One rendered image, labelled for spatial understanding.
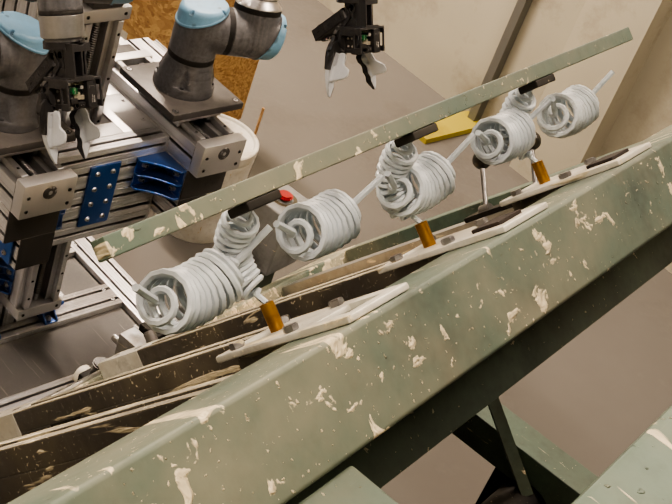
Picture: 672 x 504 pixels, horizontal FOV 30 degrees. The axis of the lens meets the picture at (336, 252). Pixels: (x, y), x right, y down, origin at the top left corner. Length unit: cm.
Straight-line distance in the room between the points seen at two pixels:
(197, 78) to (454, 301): 188
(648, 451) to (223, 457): 47
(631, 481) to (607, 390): 397
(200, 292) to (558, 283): 43
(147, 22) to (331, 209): 322
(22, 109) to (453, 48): 336
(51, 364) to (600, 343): 216
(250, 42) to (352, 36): 50
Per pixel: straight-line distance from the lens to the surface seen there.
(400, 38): 605
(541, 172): 172
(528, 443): 287
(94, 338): 358
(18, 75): 274
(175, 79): 306
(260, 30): 305
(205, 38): 301
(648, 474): 60
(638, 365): 476
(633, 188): 161
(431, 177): 150
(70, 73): 218
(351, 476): 111
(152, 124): 312
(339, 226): 133
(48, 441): 159
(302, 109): 539
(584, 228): 148
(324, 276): 270
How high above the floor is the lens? 255
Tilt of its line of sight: 34 degrees down
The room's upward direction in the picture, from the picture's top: 21 degrees clockwise
